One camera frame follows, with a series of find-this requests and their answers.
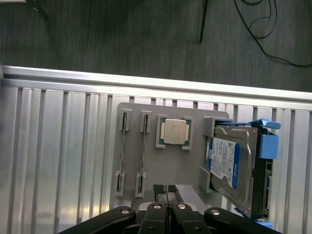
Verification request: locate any green RAM stick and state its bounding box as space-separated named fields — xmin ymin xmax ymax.
xmin=116 ymin=112 xmax=128 ymax=193
xmin=137 ymin=113 xmax=149 ymax=195

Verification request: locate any grey parts rack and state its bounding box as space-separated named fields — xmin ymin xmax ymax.
xmin=107 ymin=102 xmax=231 ymax=234

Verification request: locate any hard disk with blue label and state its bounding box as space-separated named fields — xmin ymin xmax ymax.
xmin=204 ymin=124 xmax=258 ymax=218

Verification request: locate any silver CPU chip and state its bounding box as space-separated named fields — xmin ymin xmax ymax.
xmin=159 ymin=118 xmax=191 ymax=150

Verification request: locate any blue disk caddy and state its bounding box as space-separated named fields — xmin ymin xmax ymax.
xmin=204 ymin=118 xmax=281 ymax=222

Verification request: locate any black stand leg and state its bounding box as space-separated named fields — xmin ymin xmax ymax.
xmin=198 ymin=0 xmax=210 ymax=44

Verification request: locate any dark metal leg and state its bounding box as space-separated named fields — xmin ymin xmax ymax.
xmin=28 ymin=0 xmax=51 ymax=22

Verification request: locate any black floor cable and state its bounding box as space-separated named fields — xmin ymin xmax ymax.
xmin=234 ymin=0 xmax=312 ymax=67

